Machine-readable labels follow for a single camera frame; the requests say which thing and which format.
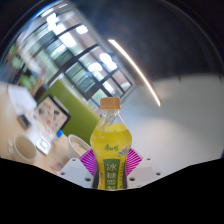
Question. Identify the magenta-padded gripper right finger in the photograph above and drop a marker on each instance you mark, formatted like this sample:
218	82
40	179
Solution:
145	171

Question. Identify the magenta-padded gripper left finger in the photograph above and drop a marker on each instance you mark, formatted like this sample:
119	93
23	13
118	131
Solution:
76	172

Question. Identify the yellow drink bottle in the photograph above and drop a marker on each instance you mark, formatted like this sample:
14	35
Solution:
111	143

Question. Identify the clear plastic packet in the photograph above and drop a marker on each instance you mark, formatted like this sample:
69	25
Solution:
56	167

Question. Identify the white bowl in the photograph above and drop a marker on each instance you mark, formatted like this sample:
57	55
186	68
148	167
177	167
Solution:
78	146

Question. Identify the small blue-capped bottle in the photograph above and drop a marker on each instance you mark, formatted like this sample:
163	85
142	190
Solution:
59	135

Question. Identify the small white flat device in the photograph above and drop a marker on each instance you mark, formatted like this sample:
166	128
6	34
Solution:
43	146

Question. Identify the white ribbed mug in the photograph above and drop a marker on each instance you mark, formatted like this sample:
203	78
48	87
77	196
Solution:
24	148

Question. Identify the black-framed picture tablet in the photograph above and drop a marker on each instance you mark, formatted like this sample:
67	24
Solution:
51	113

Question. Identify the small dark box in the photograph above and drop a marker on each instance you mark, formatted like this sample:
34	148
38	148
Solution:
24	121

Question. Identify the long curved ceiling light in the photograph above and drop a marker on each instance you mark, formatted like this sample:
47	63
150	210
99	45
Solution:
136	68

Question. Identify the large black-framed window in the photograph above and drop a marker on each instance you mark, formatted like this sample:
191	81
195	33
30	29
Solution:
73	56

